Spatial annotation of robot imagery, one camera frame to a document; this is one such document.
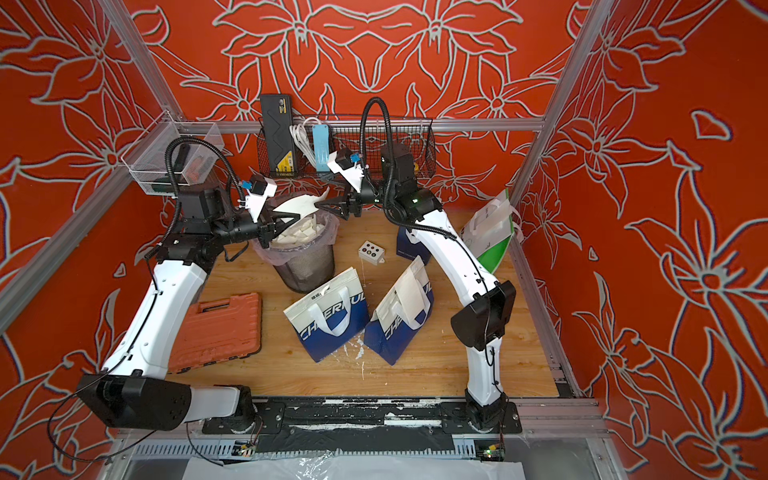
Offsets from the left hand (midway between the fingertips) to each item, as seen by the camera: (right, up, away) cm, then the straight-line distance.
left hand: (296, 214), depth 68 cm
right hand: (+6, +5, -4) cm, 8 cm away
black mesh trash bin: (-2, -17, +20) cm, 26 cm away
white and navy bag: (+7, -26, +8) cm, 28 cm away
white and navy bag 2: (+22, -28, +2) cm, 35 cm away
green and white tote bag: (+53, -3, +18) cm, 56 cm away
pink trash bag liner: (-7, -11, +10) cm, 16 cm away
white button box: (+16, -11, +35) cm, 40 cm away
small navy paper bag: (+30, -10, +35) cm, 47 cm away
